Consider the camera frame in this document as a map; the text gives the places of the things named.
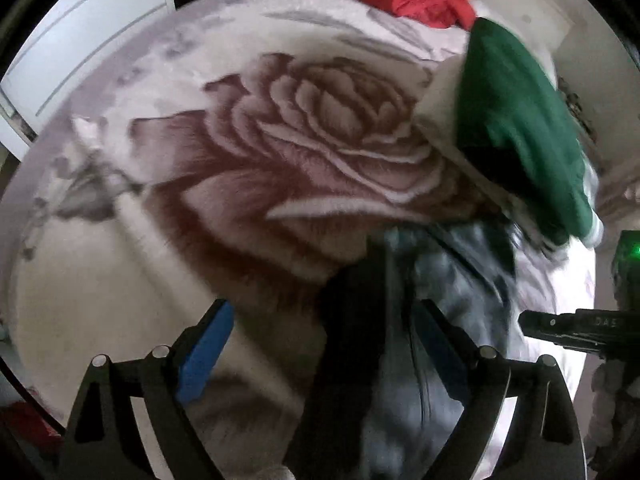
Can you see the rose pattern bed blanket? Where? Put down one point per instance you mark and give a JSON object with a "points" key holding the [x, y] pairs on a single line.
{"points": [[238, 148]]}

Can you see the black leather jacket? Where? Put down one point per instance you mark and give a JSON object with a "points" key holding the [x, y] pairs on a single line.
{"points": [[403, 326]]}

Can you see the green sweatshirt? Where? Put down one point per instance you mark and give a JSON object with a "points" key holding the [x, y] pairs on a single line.
{"points": [[514, 128]]}

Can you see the red small package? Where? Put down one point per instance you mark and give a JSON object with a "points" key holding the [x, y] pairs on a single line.
{"points": [[26, 425]]}

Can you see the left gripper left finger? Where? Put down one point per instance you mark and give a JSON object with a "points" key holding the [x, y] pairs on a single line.
{"points": [[102, 439]]}

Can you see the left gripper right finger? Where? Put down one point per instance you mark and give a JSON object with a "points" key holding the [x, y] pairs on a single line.
{"points": [[530, 398]]}

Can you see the white wardrobe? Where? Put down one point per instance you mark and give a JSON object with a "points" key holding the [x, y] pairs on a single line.
{"points": [[48, 46]]}

